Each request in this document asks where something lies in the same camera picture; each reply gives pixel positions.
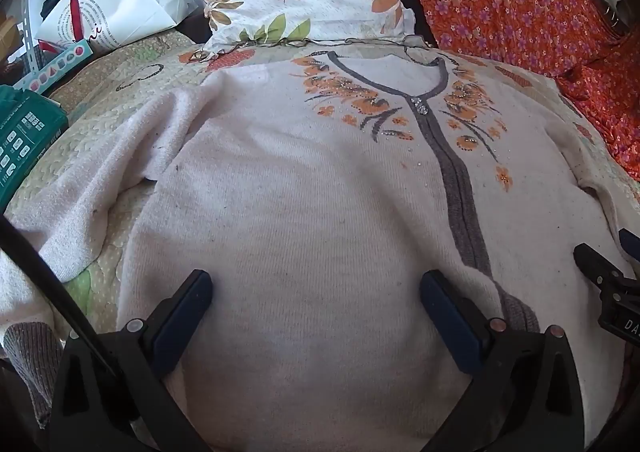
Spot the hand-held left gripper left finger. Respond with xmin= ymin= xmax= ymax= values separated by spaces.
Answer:
xmin=49 ymin=269 xmax=214 ymax=452

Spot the slotted metal bar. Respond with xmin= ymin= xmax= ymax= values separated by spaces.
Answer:
xmin=12 ymin=0 xmax=44 ymax=75

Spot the green printed box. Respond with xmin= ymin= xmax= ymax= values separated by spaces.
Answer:
xmin=0 ymin=84 xmax=69 ymax=203

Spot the orange floral cloth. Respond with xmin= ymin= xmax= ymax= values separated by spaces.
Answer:
xmin=392 ymin=0 xmax=640 ymax=181

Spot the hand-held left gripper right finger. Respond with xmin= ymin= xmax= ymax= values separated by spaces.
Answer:
xmin=419 ymin=270 xmax=587 ymax=452

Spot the pale pink floral zip sweater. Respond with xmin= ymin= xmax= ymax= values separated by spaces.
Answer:
xmin=0 ymin=49 xmax=640 ymax=452

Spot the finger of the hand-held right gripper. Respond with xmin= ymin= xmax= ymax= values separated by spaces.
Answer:
xmin=573 ymin=243 xmax=637 ymax=289
xmin=618 ymin=228 xmax=640 ymax=263

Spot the heart-patterned quilt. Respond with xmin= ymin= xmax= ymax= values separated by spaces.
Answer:
xmin=0 ymin=30 xmax=640 ymax=317

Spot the light blue shapes box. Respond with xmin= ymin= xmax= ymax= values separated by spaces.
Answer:
xmin=10 ymin=39 xmax=96 ymax=95

